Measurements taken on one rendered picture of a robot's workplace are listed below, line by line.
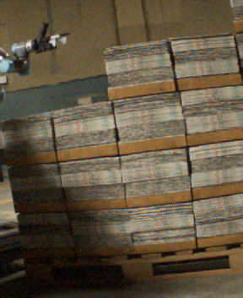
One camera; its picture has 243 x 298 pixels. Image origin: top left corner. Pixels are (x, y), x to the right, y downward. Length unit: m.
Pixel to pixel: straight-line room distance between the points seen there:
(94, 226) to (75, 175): 0.25
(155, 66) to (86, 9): 6.95
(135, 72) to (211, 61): 0.34
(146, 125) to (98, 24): 6.92
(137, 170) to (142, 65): 0.44
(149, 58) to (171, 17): 6.94
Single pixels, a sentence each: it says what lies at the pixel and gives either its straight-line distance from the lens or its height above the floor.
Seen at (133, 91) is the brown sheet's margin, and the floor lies 0.86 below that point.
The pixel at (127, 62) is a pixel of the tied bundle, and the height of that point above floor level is 0.98.
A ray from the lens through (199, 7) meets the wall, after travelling 9.82.
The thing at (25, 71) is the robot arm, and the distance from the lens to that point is 3.49.
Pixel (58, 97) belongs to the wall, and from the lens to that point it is 9.61.
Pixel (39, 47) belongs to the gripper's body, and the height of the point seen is 1.20.
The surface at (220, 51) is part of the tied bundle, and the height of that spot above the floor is 0.99.
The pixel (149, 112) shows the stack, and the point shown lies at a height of 0.76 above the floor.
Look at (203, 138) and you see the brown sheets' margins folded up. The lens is 2.77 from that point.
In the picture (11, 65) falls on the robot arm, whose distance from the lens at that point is 3.38.
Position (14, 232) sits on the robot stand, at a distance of 3.46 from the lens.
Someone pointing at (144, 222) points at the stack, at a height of 0.30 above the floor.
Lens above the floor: 0.80
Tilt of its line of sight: 3 degrees down
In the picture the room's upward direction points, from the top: 8 degrees counter-clockwise
